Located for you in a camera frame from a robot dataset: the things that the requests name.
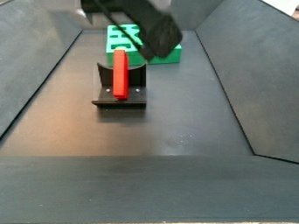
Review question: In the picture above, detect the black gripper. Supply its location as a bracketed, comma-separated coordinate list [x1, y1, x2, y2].
[81, 0, 183, 61]

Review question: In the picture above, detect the red double-square block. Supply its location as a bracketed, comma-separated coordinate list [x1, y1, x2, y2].
[113, 49, 129, 100]

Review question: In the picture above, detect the green shape sorting board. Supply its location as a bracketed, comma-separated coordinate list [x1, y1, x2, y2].
[106, 24, 183, 67]

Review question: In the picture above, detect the black curved holder stand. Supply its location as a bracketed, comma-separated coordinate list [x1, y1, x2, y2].
[93, 64, 147, 108]

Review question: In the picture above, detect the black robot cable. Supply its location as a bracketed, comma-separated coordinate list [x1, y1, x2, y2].
[91, 0, 146, 51]

